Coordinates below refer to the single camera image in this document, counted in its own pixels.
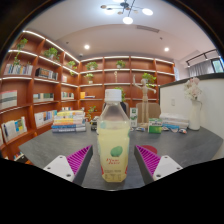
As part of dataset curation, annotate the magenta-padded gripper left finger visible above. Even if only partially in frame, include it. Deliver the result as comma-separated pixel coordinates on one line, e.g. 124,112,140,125
43,144,95,187

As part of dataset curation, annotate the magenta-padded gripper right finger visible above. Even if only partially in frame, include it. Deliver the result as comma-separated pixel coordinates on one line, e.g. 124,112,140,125
133,144,184,187

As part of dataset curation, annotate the clear bottle of yellow juice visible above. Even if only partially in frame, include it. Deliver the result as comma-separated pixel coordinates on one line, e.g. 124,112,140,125
96,88,131,183

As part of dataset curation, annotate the green and white box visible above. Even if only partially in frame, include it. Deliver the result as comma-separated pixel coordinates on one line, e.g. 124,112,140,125
147,118,163,135

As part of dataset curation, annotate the stack of dark books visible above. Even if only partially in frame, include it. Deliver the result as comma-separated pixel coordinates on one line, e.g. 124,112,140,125
89,115,100,132

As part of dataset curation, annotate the stack of colourful books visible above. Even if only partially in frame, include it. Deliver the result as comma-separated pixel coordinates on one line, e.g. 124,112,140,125
51,109,87,134

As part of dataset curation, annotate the tall green and white carton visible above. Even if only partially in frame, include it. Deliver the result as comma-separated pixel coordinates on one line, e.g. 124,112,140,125
129,107,139,128

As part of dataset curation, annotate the stack of white books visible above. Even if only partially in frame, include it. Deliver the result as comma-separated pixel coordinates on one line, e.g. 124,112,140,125
159,112,190,130

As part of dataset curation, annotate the beige chair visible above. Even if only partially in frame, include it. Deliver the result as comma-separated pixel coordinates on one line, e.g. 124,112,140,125
135,102,162,124

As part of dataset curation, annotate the dark blue chair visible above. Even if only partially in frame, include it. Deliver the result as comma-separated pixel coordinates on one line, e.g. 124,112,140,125
101,100,128,116

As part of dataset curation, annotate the wooden artist mannequin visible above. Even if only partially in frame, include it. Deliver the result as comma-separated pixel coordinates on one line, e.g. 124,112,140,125
132,74,157,126

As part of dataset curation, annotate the white vase with pale flowers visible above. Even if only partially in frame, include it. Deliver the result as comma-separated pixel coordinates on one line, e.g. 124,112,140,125
183,76,204,131

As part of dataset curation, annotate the wooden shelf unit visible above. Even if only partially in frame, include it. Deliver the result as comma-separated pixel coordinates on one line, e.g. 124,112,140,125
0,29,177,164

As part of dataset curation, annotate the grey curtain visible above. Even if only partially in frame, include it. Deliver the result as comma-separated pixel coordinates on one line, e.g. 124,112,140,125
188,59,214,78

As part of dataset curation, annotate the window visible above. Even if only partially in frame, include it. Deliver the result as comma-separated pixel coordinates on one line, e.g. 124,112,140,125
211,58,224,74

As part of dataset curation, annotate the ceiling lamp with round lights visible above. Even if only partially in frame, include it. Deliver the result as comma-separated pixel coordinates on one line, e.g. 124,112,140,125
99,0,154,25

